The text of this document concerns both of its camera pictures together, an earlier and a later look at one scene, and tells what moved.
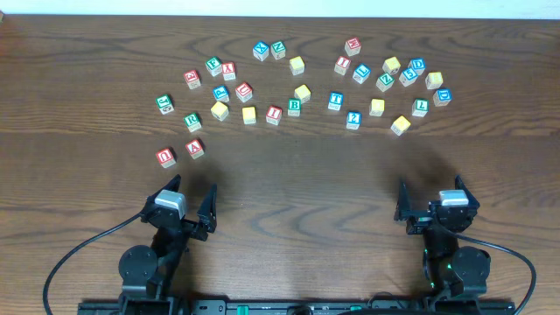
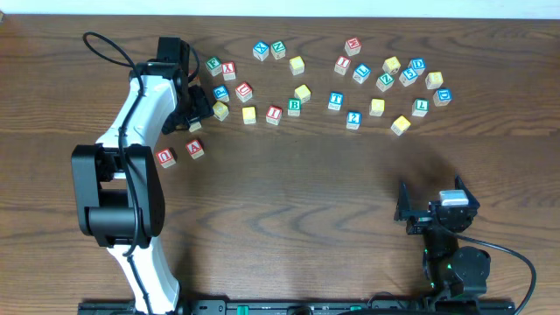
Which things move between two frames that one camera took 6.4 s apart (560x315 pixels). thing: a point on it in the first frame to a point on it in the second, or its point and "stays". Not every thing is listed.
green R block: x=192 y=122 stays
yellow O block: x=249 y=115 stays
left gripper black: x=183 y=223 to x=195 y=107
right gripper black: x=431 y=222 stays
